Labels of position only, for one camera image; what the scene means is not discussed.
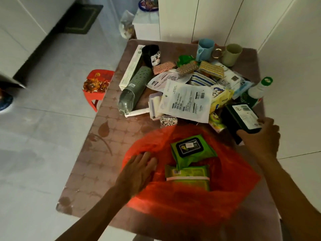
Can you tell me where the person's left hand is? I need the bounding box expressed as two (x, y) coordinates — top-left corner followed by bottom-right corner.
(115, 151), (158, 198)

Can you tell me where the person's right hand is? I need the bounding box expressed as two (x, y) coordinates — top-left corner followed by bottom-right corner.
(236, 117), (281, 161)

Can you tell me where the black green box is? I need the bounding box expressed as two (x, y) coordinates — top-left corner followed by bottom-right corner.
(220, 102), (262, 145)

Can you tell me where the white bottle green cap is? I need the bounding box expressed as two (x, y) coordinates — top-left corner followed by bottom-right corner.
(240, 76), (273, 108)

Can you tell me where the light green wipes pack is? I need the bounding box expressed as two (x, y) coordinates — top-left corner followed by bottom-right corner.
(165, 164), (211, 191)

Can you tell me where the small yellow cartoon packet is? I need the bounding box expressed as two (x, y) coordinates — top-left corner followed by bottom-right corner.
(208, 111), (227, 133)

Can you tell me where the green wipes pack black label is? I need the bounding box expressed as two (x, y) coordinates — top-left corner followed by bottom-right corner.
(170, 134), (218, 170)

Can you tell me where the yellow wet wipes pack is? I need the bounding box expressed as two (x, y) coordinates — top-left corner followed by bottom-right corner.
(209, 84), (235, 114)

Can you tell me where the small clear jar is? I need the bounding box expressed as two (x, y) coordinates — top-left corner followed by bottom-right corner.
(159, 115), (178, 128)

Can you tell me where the red plastic bag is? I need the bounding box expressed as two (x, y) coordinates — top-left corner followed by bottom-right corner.
(121, 124), (261, 224)

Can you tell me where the white blue soft pouch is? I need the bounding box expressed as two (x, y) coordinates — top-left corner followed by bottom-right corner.
(212, 60), (254, 99)

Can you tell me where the white lint roller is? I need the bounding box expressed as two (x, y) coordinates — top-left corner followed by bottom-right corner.
(124, 92), (164, 121)

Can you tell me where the grey-green perforated cylinder case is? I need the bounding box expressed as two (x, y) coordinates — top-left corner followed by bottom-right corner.
(118, 66), (153, 115)

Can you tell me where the blue striped cloth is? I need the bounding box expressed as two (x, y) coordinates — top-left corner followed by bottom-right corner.
(188, 72), (217, 87)

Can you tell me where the large white labelled pouch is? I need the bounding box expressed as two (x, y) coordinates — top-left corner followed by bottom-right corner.
(158, 79), (214, 123)

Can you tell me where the yellow striped cloth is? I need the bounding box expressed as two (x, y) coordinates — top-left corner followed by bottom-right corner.
(198, 60), (225, 79)

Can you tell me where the pale green cup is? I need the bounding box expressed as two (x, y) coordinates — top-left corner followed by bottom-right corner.
(220, 43), (243, 67)

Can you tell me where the brown checkered pad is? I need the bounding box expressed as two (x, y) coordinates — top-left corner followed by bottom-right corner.
(175, 61), (199, 76)

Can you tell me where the long white box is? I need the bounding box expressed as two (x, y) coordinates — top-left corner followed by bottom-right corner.
(118, 44), (145, 91)

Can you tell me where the blue plastic cup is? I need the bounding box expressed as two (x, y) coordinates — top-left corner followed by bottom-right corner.
(195, 38), (215, 62)

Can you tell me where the pink checkered cloth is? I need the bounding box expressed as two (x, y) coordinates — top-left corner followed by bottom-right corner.
(152, 61), (177, 75)

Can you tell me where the green white snack packet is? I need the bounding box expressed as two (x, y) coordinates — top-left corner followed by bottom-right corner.
(176, 54), (196, 68)

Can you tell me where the black cup with label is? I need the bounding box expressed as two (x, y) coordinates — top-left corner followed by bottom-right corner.
(141, 44), (161, 68)

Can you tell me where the person's right forearm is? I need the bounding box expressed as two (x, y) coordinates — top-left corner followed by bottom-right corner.
(258, 157), (321, 241)

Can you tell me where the person's left forearm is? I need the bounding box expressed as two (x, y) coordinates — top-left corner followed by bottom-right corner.
(55, 188), (129, 241)

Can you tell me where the clear plastic bag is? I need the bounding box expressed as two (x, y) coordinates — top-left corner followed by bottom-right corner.
(118, 10), (136, 40)

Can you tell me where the brown patterned table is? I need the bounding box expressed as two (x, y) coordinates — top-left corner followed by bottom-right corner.
(56, 38), (283, 241)

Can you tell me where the white counter cabinet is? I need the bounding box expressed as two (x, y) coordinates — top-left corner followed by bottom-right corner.
(257, 0), (321, 214)

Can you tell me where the red plastic stool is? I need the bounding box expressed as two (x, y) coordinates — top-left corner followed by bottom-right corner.
(83, 69), (115, 112)

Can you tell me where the tall white cabinet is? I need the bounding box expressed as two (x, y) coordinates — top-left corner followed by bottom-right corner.
(158, 0), (296, 51)

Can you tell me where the low white cabinet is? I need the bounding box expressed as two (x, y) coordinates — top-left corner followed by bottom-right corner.
(132, 8), (161, 42)

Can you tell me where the blue round container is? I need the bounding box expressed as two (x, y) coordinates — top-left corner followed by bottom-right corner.
(0, 87), (13, 112)

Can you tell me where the dark green door mat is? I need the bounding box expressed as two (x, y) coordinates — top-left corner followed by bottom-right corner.
(63, 3), (104, 35)

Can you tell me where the blue rimmed plate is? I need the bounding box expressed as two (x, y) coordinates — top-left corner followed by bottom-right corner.
(138, 0), (159, 12)

